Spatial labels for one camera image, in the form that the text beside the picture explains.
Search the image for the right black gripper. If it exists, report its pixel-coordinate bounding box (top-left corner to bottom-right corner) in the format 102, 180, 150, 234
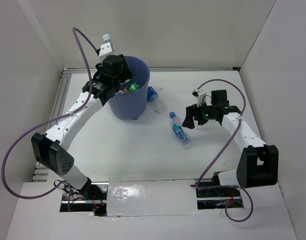
182, 99, 217, 129

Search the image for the green soda bottle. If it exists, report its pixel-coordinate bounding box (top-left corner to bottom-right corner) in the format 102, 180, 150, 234
126, 82, 141, 93

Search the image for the clear bottle blue cap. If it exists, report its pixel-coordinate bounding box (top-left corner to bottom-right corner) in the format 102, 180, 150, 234
169, 111, 192, 149

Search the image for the clear bottle white cap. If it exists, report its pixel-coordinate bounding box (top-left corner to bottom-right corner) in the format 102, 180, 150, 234
102, 33, 122, 55

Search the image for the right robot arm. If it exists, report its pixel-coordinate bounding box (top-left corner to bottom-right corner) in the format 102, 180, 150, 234
182, 89, 279, 196

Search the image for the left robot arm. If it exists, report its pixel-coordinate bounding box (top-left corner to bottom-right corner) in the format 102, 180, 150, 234
31, 54, 133, 200

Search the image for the blue plastic bin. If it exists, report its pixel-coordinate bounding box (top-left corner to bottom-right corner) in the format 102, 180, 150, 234
108, 56, 150, 120

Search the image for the blue label bottle behind bin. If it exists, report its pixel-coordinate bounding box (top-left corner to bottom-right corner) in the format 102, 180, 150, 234
147, 86, 166, 113

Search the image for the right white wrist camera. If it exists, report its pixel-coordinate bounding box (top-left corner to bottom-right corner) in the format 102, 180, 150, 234
192, 88, 207, 107

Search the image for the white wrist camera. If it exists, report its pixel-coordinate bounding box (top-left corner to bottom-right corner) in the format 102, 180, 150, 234
192, 88, 207, 107
98, 43, 115, 62

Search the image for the back aluminium rail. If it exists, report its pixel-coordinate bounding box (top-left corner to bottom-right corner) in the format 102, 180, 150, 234
62, 67, 241, 74

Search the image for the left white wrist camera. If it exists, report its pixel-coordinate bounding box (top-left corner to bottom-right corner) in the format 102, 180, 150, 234
98, 43, 115, 62

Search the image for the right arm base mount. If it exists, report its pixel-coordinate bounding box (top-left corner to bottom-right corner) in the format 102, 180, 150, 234
196, 187, 244, 210

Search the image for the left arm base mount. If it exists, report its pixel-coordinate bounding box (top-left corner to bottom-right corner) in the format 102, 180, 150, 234
59, 182, 109, 217

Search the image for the left aluminium rail frame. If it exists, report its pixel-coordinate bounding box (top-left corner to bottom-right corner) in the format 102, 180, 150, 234
31, 69, 72, 182

